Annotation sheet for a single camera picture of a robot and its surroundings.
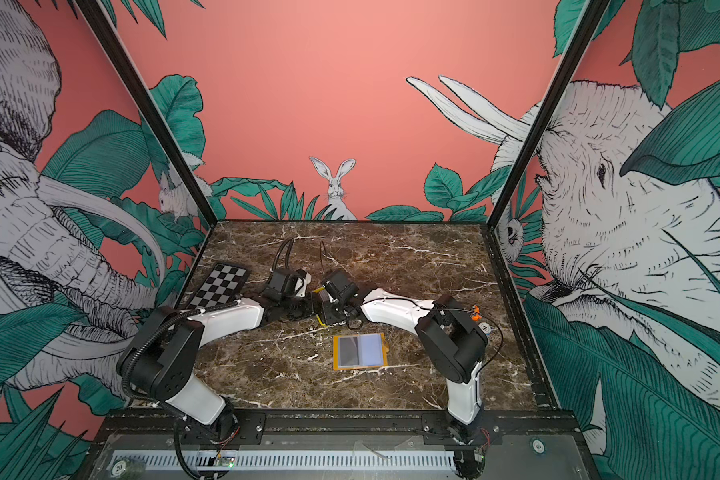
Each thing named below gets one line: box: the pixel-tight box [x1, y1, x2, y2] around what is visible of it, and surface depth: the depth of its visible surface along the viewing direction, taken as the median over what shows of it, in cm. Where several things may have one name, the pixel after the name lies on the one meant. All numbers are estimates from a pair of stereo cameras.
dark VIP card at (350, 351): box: [340, 336, 360, 366], surface depth 88 cm
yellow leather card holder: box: [332, 332, 389, 371], surface depth 88 cm
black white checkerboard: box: [187, 263, 251, 311], surface depth 100 cm
